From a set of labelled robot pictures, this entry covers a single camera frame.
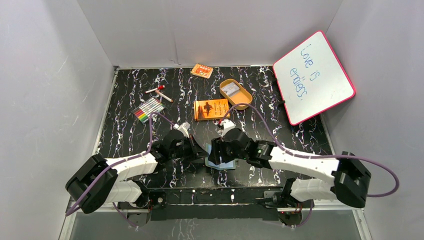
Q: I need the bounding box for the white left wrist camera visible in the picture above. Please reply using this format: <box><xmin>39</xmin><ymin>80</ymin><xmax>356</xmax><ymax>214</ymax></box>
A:
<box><xmin>172</xmin><ymin>122</ymin><xmax>191</xmax><ymax>138</ymax></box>

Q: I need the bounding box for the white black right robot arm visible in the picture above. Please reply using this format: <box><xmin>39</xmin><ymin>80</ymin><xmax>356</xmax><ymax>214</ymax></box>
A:
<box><xmin>208</xmin><ymin>128</ymin><xmax>372</xmax><ymax>208</ymax></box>

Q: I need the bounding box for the orange Huckleberry Finn book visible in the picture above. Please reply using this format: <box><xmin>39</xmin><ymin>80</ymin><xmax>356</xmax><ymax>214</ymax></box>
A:
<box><xmin>193</xmin><ymin>98</ymin><xmax>230</xmax><ymax>121</ymax></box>

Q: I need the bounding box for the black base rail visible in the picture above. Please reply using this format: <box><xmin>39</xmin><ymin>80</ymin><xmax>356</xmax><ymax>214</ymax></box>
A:
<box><xmin>115</xmin><ymin>187</ymin><xmax>316</xmax><ymax>229</ymax></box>

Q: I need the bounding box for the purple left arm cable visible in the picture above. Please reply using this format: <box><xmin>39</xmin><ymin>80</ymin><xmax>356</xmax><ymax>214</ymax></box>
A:
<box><xmin>65</xmin><ymin>111</ymin><xmax>178</xmax><ymax>217</ymax></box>

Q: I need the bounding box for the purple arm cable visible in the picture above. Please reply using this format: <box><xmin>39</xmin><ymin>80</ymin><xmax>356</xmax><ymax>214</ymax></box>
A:
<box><xmin>65</xmin><ymin>111</ymin><xmax>178</xmax><ymax>217</ymax></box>
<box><xmin>218</xmin><ymin>103</ymin><xmax>400</xmax><ymax>198</ymax></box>

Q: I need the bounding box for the white marker red cap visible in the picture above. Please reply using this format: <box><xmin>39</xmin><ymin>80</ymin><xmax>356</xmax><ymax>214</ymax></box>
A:
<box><xmin>145</xmin><ymin>85</ymin><xmax>165</xmax><ymax>94</ymax></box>

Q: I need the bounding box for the white marker orange cap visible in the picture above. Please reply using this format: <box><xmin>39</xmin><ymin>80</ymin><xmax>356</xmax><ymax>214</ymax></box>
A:
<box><xmin>155</xmin><ymin>90</ymin><xmax>174</xmax><ymax>103</ymax></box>

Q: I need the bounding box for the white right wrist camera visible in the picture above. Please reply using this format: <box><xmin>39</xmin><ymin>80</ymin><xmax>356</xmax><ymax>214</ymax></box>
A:
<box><xmin>218</xmin><ymin>119</ymin><xmax>236</xmax><ymax>137</ymax></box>

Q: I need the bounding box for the mint green card holder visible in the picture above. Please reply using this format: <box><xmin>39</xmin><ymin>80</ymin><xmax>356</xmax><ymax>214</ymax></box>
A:
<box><xmin>204</xmin><ymin>156</ymin><xmax>236</xmax><ymax>170</ymax></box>

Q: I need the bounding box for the white card in tray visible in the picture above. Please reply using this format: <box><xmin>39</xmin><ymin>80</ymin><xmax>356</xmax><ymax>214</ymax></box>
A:
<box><xmin>222</xmin><ymin>82</ymin><xmax>240</xmax><ymax>97</ymax></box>

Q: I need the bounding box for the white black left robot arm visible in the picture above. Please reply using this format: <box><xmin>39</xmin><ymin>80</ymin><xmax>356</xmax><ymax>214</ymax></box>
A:
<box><xmin>65</xmin><ymin>129</ymin><xmax>208</xmax><ymax>216</ymax></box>

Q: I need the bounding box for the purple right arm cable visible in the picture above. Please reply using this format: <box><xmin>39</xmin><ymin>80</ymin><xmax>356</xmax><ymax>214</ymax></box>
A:
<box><xmin>218</xmin><ymin>103</ymin><xmax>400</xmax><ymax>198</ymax></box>

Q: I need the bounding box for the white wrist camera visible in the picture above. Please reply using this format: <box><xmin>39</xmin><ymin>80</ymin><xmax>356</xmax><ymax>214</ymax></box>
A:
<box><xmin>218</xmin><ymin>119</ymin><xmax>236</xmax><ymax>137</ymax></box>
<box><xmin>172</xmin><ymin>122</ymin><xmax>191</xmax><ymax>138</ymax></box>

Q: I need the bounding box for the clear case of markers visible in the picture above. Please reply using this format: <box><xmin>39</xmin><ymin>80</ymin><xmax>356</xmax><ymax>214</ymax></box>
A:
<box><xmin>132</xmin><ymin>97</ymin><xmax>165</xmax><ymax>124</ymax></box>

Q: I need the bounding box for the small orange card box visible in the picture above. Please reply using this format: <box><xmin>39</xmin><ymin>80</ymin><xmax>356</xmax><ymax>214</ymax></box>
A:
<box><xmin>190</xmin><ymin>63</ymin><xmax>214</xmax><ymax>79</ymax></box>

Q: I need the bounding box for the pink framed whiteboard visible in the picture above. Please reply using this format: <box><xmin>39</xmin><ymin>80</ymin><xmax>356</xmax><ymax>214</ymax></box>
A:
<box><xmin>272</xmin><ymin>30</ymin><xmax>356</xmax><ymax>126</ymax></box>

